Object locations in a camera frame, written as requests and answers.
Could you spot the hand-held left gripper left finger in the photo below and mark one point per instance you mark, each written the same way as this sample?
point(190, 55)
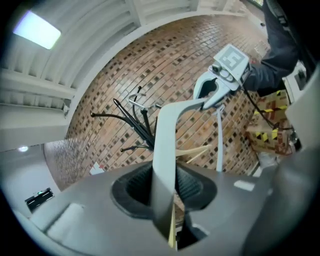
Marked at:
point(100, 220)

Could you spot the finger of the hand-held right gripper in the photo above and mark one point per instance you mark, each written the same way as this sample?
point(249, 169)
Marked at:
point(217, 96)
point(198, 86)

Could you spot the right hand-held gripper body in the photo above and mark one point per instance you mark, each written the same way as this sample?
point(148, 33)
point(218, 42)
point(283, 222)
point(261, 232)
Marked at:
point(231, 62)

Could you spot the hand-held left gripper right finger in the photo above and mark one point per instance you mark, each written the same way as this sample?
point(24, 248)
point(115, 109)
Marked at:
point(237, 212)

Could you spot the grey clothes hanger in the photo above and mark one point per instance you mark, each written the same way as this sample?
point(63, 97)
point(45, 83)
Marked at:
point(163, 150)

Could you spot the person's right forearm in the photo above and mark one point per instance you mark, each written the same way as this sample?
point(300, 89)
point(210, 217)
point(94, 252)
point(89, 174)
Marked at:
point(277, 50)

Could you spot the beige wooden hanger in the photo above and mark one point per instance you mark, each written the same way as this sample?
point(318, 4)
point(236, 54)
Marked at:
point(192, 152)

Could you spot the white paper sheet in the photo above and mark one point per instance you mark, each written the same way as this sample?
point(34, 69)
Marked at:
point(96, 169)

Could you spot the clear plastic bag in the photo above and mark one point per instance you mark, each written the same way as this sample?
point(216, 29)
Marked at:
point(268, 160)

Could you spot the cardboard boxes with striped tape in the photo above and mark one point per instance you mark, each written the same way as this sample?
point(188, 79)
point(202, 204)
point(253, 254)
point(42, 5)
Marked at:
point(270, 127)

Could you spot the small round ceiling light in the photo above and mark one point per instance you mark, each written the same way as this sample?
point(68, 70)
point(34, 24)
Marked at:
point(23, 149)

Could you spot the rectangular ceiling light panel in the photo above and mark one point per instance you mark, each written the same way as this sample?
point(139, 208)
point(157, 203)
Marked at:
point(37, 30)

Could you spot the black wall sign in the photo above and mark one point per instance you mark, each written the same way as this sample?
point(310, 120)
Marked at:
point(40, 200)

